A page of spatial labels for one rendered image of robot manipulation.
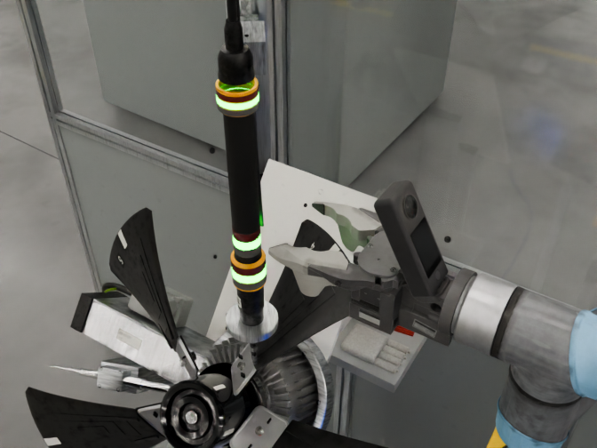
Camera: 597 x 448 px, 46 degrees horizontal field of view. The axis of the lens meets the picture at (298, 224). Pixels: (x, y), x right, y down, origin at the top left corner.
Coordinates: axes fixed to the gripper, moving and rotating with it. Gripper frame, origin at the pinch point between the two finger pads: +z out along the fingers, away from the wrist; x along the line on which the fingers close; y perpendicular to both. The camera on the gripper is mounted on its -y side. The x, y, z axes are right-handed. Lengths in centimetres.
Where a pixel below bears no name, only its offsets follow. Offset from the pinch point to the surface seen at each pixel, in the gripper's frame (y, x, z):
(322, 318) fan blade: 26.6, 9.8, 2.5
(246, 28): 7, 51, 44
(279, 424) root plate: 47.5, 2.6, 6.3
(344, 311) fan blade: 24.5, 11.0, -0.4
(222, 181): 65, 69, 69
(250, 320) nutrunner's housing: 18.0, -2.0, 6.6
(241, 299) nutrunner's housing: 14.2, -2.3, 7.5
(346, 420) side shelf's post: 119, 52, 19
